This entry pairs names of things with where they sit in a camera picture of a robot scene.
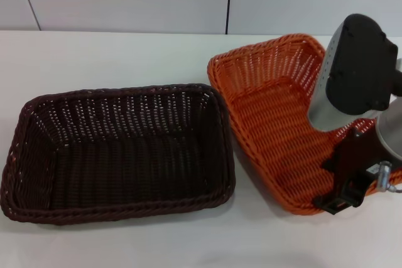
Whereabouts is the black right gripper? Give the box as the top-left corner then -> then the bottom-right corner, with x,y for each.
313,126 -> 383,215

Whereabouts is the orange wicker basket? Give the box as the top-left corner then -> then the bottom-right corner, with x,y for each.
207,32 -> 402,217

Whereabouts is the dark brown wicker basket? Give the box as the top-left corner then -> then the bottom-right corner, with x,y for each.
0,82 -> 237,227

